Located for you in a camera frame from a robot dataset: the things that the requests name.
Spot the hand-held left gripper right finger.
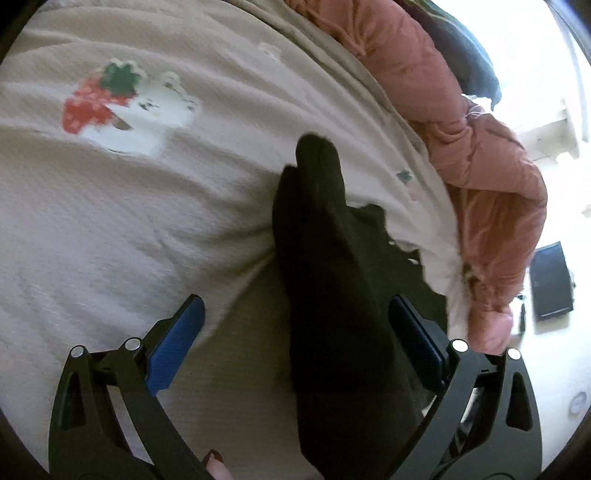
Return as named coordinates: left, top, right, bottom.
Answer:
left=389, top=295, right=543, bottom=480

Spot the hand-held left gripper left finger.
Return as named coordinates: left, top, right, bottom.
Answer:
left=47, top=294, right=218, bottom=480

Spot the black printed sweater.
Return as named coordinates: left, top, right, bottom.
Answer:
left=271, top=133, right=450, bottom=480

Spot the person's left hand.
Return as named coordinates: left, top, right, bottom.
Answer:
left=202, top=449, right=234, bottom=480

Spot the black flat box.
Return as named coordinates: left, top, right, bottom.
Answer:
left=529, top=241, right=575, bottom=320

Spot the strawberry print bed sheet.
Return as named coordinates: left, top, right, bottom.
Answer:
left=0, top=0, right=474, bottom=480

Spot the pink quilt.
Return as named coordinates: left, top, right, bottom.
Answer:
left=284, top=0, right=549, bottom=356

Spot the striped cloth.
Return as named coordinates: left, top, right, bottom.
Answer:
left=402, top=0, right=505, bottom=110

